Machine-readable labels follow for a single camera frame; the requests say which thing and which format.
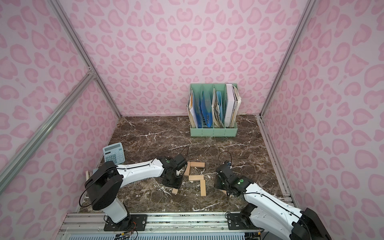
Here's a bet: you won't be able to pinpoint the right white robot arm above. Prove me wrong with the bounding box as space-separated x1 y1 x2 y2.
215 164 331 240

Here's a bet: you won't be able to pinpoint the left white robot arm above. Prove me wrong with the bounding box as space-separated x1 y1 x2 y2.
85 154 188 225

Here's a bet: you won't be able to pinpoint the blue plastic folders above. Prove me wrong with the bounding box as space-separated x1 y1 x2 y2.
199 90 213 128

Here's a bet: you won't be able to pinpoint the teal desk calculator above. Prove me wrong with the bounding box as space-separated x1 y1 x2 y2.
103 143 126 165

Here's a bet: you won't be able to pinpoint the clear sleeve printed paper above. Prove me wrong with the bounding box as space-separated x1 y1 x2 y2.
187 90 198 128

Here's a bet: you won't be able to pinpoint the green plastic file organizer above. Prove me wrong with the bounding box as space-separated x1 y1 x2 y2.
187 84 242 137

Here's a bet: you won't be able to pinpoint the white thick binder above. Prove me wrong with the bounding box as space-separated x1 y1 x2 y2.
225 84 236 128

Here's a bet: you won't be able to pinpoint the teal mesh folder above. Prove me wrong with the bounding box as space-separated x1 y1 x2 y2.
216 91 224 123

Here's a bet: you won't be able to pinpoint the teal cream stapler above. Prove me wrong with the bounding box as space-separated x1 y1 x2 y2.
85 171 93 181

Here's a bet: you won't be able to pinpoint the stack of paper magazines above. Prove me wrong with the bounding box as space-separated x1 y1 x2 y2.
229 85 242 128

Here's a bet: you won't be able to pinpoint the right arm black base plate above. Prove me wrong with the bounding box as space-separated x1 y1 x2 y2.
225 212 255 230

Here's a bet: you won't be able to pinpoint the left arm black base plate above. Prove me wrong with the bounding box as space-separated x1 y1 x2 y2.
104 214 148 232

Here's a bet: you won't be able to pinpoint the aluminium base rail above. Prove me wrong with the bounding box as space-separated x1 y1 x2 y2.
57 212 269 240

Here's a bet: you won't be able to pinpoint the diagonal aluminium frame bar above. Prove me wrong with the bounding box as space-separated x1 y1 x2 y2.
1 71 94 193

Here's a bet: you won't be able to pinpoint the aluminium corner frame post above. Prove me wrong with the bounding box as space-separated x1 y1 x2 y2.
260 0 319 119

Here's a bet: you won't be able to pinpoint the left rear aluminium post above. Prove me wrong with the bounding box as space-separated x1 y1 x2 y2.
48 0 122 118

